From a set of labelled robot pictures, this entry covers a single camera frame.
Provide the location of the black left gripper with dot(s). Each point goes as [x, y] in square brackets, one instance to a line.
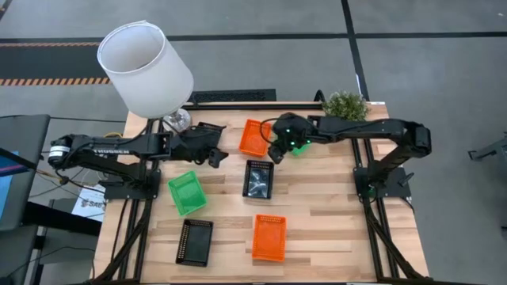
[194, 144]

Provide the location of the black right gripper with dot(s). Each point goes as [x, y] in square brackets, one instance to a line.
[293, 130]

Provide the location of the orange plastic basket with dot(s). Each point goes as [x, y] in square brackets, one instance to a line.
[269, 237]
[251, 142]

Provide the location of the black plastic basket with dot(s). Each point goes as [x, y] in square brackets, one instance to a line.
[257, 180]
[195, 243]

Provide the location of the green plastic basket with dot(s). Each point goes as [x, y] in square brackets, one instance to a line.
[187, 194]

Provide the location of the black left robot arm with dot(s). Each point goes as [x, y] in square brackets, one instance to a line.
[119, 148]

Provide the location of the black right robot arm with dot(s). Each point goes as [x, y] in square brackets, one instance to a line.
[356, 128]

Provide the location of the black keyboard bar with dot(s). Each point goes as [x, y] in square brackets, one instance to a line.
[233, 96]

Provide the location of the artificial plant in striped pot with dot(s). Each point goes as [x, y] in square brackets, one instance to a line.
[344, 106]

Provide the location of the white shade table lamp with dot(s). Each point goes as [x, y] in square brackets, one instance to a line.
[146, 71]

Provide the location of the white printed paper sheet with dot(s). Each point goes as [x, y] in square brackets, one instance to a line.
[89, 204]

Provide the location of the grey desk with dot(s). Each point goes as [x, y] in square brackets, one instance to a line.
[24, 166]

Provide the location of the grey stand leg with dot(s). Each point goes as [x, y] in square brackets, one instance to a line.
[489, 150]

